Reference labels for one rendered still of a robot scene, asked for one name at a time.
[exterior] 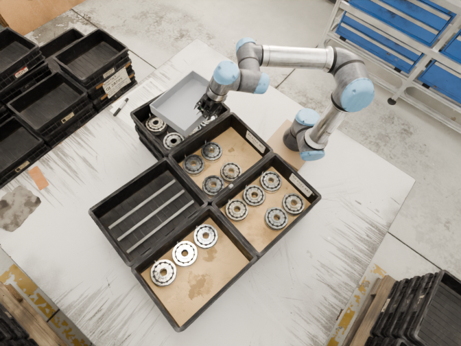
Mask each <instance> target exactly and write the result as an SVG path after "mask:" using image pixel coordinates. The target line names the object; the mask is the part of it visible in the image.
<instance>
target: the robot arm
mask: <svg viewBox="0 0 461 346"><path fill-rule="evenodd" d="M236 57H237V63H238V66H237V65H236V64H235V63H233V62H232V61H231V60H223V61H221V62H220V63H219V64H218V65H217V66H216V68H215V70H214V72H213V75H212V77H211V79H210V81H209V83H208V85H207V88H206V93H205V94H204V95H203V96H202V97H201V98H200V100H199V101H198V102H197V103H196V105H195V107H194V109H195V108H196V107H197V106H199V107H197V109H198V110H199V111H198V112H197V113H196V115H197V114H198V113H202V114H203V117H204V118H205V121H206V120H207V121H208V120H209V119H210V118H211V117H212V116H214V115H215V114H218V113H219V112H220V111H221V108H222V107H221V105H222V100H223V99H224V98H225V97H228V95H227V93H228V92H229V91H238V92H244V93H252V94H264V93H265V92H266V91H267V90H268V86H269V82H270V79H269V75H268V74H267V73H264V72H261V71H260V67H279V68H293V69H319V70H322V71H323V72H324V73H330V74H332V75H333V77H334V80H335V84H336V87H335V88H334V90H333V92H332V94H331V101H330V103H329V105H328V106H327V107H326V109H325V110H324V112H323V114H321V116H319V114H318V113H317V112H316V111H314V110H313V109H310V108H303V109H301V110H299V111H298V112H297V114H296V116H295V118H294V121H293V122H292V125H291V126H290V127H289V128H288V129H287V130H286V131H285V132H284V134H283V143H284V144H285V146H286V147H287V148H289V149H290V150H293V151H296V152H300V153H299V154H300V157H301V159H302V160H304V161H316V160H318V159H321V158H323V157H324V156H325V151H324V148H325V147H326V146H327V144H328V142H329V137H330V136H331V135H332V133H333V132H334V131H335V129H336V128H337V127H338V126H339V125H340V123H341V122H342V121H343V119H344V118H345V117H346V116H347V115H348V114H349V113H353V112H357V111H361V110H362V109H363V108H366V107H367V106H368V105H369V104H370V103H371V102H372V101H373V99H374V97H375V90H374V86H373V83H372V81H371V80H370V76H369V75H368V71H367V69H366V66H365V63H364V61H363V59H362V58H361V57H360V56H359V55H358V54H356V53H355V52H353V51H351V50H348V49H345V48H342V47H334V46H327V47H326V48H325V49H319V48H308V47H286V46H274V45H256V43H255V41H254V40H253V39H251V38H249V37H245V38H242V39H240V40H239V41H238V42H237V44H236ZM199 103H200V104H199Z"/></svg>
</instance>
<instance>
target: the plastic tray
mask: <svg viewBox="0 0 461 346"><path fill-rule="evenodd" d="M208 83H209V80H207V79H206V78H205V77H203V76H201V75H200V74H199V73H197V72H196V71H194V70H192V71H190V72H189V73H188V74H187V75H186V76H185V77H183V78H182V79H181V80H179V81H178V82H177V83H175V85H174V86H172V87H171V88H170V89H168V90H167V91H166V92H164V94H162V95H161V96H160V97H159V98H157V99H156V100H155V101H153V102H152V103H151V104H150V109H151V112H152V113H153V114H155V116H157V117H158V118H160V119H161V120H163V121H164V122H165V123H166V124H168V125H169V126H171V127H172V128H173V129H174V130H176V131H177V132H179V133H180V134H181V135H182V136H184V137H185V138H186V137H187V136H188V135H189V134H190V133H191V132H192V131H193V130H195V129H196V128H197V127H198V126H199V125H200V124H201V123H202V122H203V121H204V120H205V118H204V117H203V114H202V113H198V114H197V115H196V113H197V112H198V111H199V110H198V109H197V107H199V106H197V107H196V108H195V109H194V107H195V105H196V103H197V102H198V101H199V100H200V98H201V97H202V96H203V95H204V94H205V93H206V88H207V85H208Z"/></svg>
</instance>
